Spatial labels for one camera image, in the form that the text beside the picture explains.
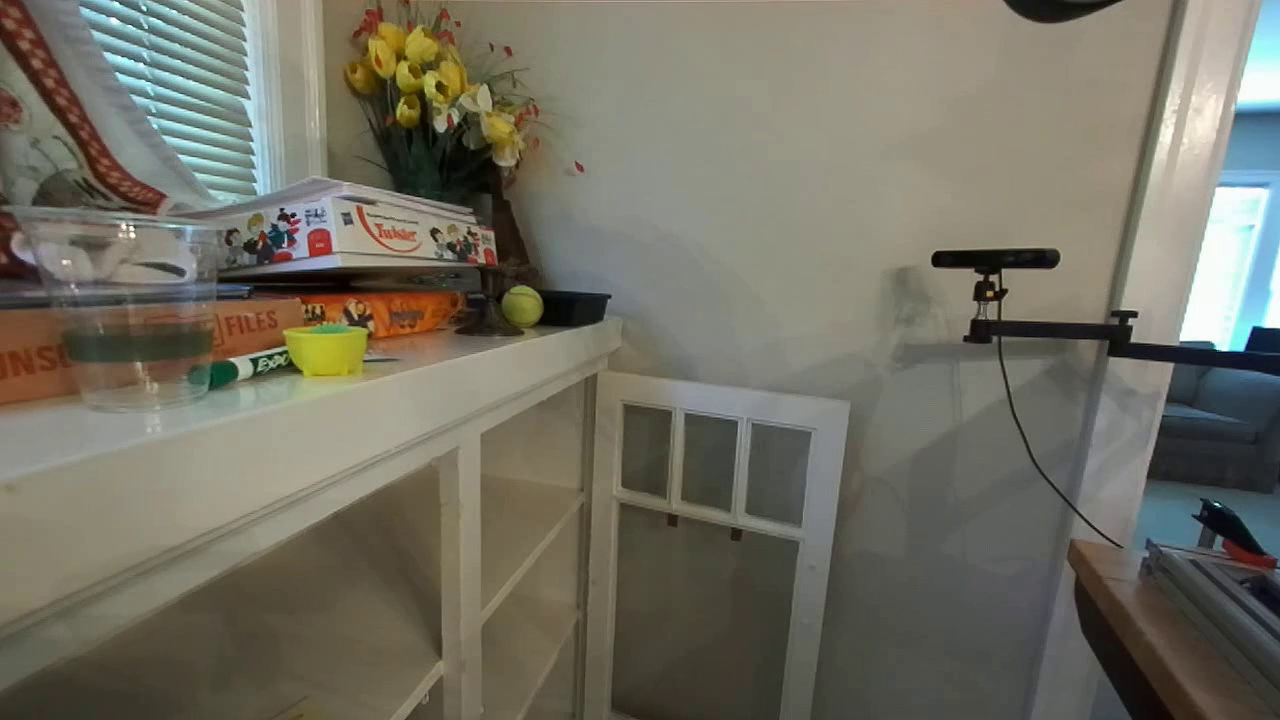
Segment white cloth towel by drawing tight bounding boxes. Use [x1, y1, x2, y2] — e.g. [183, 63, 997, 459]
[0, 0, 176, 220]

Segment white paned cabinet door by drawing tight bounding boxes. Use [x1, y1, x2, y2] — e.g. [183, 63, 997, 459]
[580, 368, 852, 720]

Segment white cabinet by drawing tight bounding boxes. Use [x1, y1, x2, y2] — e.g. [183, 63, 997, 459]
[0, 317, 629, 720]

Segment black plastic tray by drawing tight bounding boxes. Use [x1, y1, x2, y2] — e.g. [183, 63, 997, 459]
[535, 286, 616, 331]

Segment yellow tennis ball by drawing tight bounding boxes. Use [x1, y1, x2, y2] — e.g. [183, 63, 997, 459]
[498, 280, 548, 331]

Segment dark brown vase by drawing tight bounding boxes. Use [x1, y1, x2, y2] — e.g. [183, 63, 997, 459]
[469, 187, 535, 291]

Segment orange board game box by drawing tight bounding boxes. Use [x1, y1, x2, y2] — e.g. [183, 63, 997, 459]
[297, 286, 469, 342]

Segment small yellow-green cup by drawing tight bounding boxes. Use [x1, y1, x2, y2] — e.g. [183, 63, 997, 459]
[280, 318, 372, 378]

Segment white board game box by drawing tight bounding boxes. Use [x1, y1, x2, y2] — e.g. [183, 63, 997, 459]
[176, 176, 502, 280]

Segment yellow and white flower bouquet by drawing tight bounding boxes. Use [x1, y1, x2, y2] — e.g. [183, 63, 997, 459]
[342, 4, 548, 212]

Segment green marker pen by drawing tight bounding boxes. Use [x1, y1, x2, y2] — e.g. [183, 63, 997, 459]
[183, 342, 301, 396]

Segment mammoths picture book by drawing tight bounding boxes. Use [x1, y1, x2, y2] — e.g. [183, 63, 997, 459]
[133, 270, 255, 305]

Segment window blinds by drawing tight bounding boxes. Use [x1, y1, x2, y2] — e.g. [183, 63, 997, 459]
[245, 0, 333, 190]

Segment wide white window blind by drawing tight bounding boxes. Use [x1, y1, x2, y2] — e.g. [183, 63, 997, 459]
[78, 0, 266, 209]

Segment wooden table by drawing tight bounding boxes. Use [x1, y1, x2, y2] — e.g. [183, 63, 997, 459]
[1064, 537, 1280, 720]

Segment grey couch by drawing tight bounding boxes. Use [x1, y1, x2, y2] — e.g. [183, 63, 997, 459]
[1147, 324, 1280, 496]

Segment red and black tool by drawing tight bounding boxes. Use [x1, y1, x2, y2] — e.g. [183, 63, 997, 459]
[1191, 496, 1278, 562]

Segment grey flat device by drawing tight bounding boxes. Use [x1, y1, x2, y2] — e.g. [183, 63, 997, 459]
[1140, 537, 1280, 689]

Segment black stereo camera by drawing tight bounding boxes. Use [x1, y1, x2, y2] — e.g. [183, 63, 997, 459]
[930, 245, 1064, 275]

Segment thin black camera cable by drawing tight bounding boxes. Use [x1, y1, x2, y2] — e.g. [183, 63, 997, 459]
[992, 337, 1127, 550]

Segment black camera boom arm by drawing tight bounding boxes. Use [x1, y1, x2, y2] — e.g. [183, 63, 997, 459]
[962, 269, 1280, 376]

